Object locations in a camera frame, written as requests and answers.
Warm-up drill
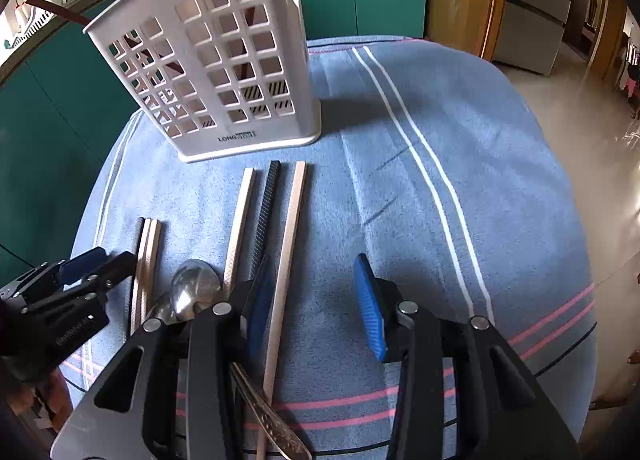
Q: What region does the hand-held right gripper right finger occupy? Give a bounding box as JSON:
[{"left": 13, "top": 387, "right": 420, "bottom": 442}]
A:
[{"left": 352, "top": 253, "right": 581, "bottom": 460}]

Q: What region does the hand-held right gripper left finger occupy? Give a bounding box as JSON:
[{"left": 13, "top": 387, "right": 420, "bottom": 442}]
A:
[{"left": 89, "top": 254, "right": 274, "bottom": 460}]

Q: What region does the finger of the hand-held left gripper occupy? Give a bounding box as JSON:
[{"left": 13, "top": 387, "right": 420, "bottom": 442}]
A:
[
  {"left": 75, "top": 251, "right": 139, "bottom": 298},
  {"left": 59, "top": 247, "right": 109, "bottom": 287}
]

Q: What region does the person's left hand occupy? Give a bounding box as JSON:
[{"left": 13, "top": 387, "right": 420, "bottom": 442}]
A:
[{"left": 30, "top": 372, "right": 74, "bottom": 434}]

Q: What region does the small metal spoon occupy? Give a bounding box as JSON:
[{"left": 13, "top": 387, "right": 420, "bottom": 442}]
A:
[{"left": 145, "top": 290, "right": 194, "bottom": 329}]

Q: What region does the large metal spoon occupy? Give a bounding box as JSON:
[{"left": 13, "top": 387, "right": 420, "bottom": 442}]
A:
[{"left": 170, "top": 258, "right": 314, "bottom": 460}]

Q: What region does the black chopstick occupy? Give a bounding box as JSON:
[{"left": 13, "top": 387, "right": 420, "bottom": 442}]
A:
[{"left": 250, "top": 160, "right": 282, "bottom": 285}]

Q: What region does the blue striped towel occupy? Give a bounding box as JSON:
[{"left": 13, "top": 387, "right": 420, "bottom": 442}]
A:
[{"left": 62, "top": 36, "right": 599, "bottom": 460}]

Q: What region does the dark red chopstick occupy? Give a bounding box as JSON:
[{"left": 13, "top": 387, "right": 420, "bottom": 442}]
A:
[{"left": 26, "top": 0, "right": 151, "bottom": 61}]

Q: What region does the wooden door frame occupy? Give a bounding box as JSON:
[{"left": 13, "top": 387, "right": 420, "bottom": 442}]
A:
[{"left": 587, "top": 0, "right": 629, "bottom": 86}]

